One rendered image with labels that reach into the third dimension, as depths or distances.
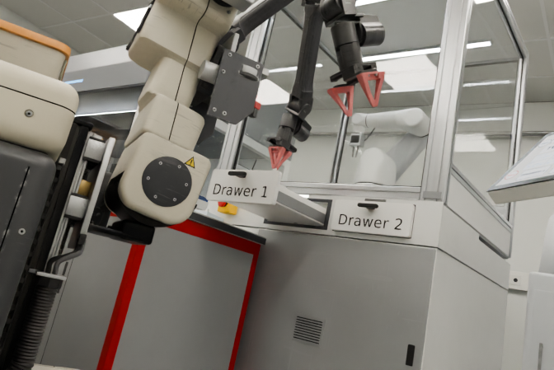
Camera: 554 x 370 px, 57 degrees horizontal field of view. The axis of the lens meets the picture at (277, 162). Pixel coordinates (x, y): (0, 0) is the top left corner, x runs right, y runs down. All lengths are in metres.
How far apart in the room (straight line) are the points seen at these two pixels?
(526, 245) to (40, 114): 4.48
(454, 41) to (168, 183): 1.21
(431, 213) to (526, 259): 3.29
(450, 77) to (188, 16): 0.99
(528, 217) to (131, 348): 4.00
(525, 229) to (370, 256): 3.35
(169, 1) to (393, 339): 1.16
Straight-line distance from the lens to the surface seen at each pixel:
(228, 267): 1.84
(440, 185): 1.72
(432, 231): 1.68
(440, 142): 1.77
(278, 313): 1.90
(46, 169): 0.88
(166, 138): 1.08
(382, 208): 1.75
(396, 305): 1.69
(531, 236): 4.98
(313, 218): 1.80
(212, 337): 1.84
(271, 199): 1.58
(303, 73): 1.76
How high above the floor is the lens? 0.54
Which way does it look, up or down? 15 degrees up
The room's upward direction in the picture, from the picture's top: 12 degrees clockwise
